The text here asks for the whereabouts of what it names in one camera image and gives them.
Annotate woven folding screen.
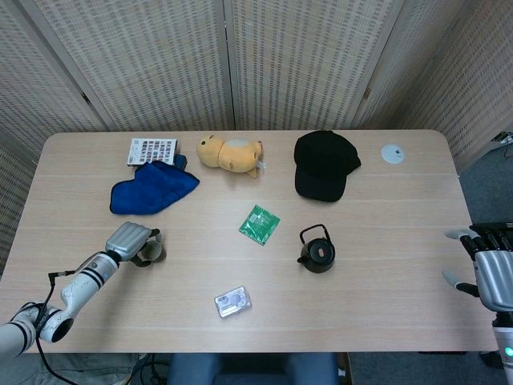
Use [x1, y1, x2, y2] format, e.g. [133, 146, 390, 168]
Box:
[0, 0, 513, 274]

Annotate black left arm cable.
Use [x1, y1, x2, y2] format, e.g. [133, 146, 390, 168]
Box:
[23, 270, 77, 385]

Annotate grey fabric bag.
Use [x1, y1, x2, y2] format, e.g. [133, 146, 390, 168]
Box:
[15, 352, 139, 385]

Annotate yellow plush bear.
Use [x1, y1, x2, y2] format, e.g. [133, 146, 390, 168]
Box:
[196, 135, 269, 179]

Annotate green foil sachet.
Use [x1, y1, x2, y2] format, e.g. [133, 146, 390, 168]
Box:
[238, 204, 281, 247]

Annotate round grey grommet cover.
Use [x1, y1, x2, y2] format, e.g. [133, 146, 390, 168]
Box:
[380, 144, 406, 164]

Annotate black floor cables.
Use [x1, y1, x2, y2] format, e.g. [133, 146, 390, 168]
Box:
[134, 352, 172, 385]

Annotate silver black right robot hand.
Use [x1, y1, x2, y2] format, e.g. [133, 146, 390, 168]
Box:
[442, 224, 513, 312]

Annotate blue cloth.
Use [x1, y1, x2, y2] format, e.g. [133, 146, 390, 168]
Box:
[109, 160, 200, 216]

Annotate black baseball cap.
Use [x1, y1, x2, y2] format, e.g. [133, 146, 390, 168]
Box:
[293, 129, 362, 203]

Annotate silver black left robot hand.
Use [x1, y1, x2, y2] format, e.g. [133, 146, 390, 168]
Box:
[104, 221, 162, 268]

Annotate clear plastic floss box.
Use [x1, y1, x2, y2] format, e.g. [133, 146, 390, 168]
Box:
[213, 286, 253, 320]

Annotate blue padded seat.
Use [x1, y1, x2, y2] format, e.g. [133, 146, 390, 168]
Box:
[166, 352, 341, 385]

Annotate black teapot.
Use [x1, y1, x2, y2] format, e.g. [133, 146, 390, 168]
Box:
[297, 223, 337, 274]

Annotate black equipment case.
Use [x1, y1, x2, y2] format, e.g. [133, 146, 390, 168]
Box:
[472, 221, 513, 233]

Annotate small metal cup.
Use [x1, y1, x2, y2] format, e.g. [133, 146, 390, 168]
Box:
[139, 239, 167, 265]

